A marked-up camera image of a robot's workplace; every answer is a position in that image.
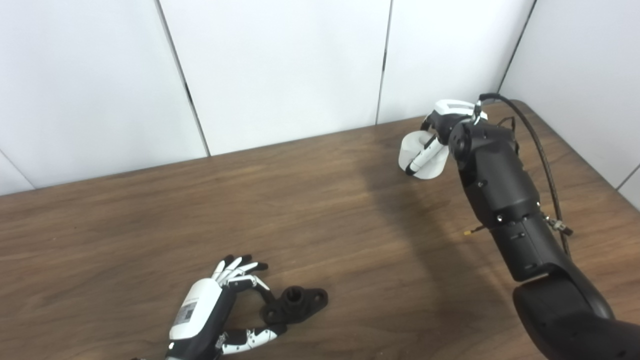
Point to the black plastic holder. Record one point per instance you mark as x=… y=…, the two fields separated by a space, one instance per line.
x=297 y=300

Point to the round white plastic piece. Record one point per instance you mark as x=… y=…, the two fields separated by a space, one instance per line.
x=411 y=147

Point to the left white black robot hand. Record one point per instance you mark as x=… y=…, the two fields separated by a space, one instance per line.
x=197 y=310

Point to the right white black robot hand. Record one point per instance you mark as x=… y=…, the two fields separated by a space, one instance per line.
x=450 y=112

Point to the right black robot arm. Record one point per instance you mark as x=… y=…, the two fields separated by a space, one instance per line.
x=505 y=185

